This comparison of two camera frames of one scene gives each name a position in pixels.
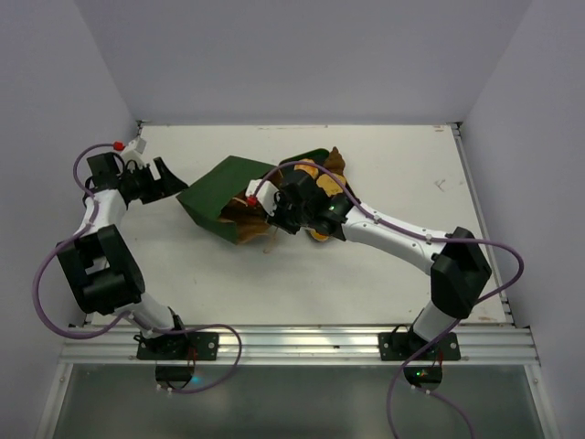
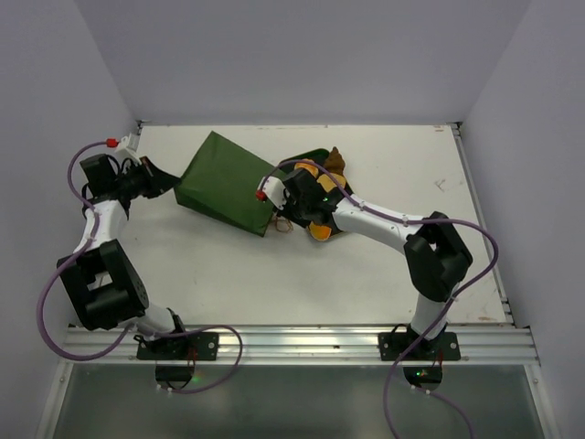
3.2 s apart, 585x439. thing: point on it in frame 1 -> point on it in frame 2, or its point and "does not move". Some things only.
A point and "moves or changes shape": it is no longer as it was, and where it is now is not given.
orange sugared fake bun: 316,235 does not move
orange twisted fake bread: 312,170 does not move
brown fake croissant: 335,163 does not move
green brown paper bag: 218,199 moves or changes shape
